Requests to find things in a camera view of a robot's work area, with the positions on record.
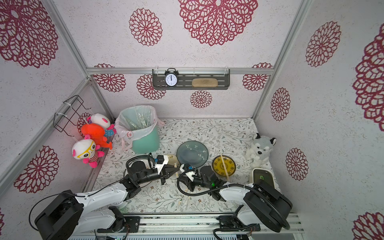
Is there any wooden brush on shelf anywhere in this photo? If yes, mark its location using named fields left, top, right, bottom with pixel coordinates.
left=192, top=78, right=219, bottom=88

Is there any small pale yellow plate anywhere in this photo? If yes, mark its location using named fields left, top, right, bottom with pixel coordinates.
left=167, top=154, right=180, bottom=168

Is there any red plush toy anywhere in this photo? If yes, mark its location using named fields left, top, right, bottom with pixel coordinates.
left=81, top=124, right=113, bottom=150

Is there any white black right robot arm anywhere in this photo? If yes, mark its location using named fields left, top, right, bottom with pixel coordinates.
left=177, top=164, right=293, bottom=239

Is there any black alarm clock on shelf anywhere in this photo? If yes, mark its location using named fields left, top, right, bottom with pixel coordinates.
left=165, top=68, right=179, bottom=87

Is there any yellow black patterned plate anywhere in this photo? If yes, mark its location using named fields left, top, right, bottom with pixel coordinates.
left=212, top=155, right=236, bottom=177

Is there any grey wall shelf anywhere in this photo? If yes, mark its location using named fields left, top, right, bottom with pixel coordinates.
left=152, top=69, right=231, bottom=90

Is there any white plush with yellow glasses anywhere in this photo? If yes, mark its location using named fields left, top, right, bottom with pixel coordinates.
left=72, top=135, right=105, bottom=168

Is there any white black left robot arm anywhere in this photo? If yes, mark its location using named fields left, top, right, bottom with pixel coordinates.
left=33, top=154, right=179, bottom=240

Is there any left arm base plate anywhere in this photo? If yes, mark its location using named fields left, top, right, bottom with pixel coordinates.
left=96, top=216, right=141, bottom=234

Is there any green trash bin with bag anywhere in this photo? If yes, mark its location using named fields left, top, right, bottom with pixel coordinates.
left=115, top=105, right=165, bottom=155

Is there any white green rectangular tray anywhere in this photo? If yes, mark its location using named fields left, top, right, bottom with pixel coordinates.
left=249, top=168, right=276, bottom=188

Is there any black wire wall basket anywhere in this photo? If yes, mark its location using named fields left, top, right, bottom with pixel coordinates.
left=52, top=95, right=92, bottom=137

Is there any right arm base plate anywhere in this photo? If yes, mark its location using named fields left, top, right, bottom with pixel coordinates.
left=214, top=205, right=261, bottom=233

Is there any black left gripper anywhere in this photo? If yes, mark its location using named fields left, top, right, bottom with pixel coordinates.
left=137, top=164, right=181, bottom=186

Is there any dark green glass plate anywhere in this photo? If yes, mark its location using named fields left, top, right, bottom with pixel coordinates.
left=176, top=141, right=209, bottom=168

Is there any grey husky plush toy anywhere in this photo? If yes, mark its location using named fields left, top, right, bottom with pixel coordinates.
left=245, top=133, right=277, bottom=169

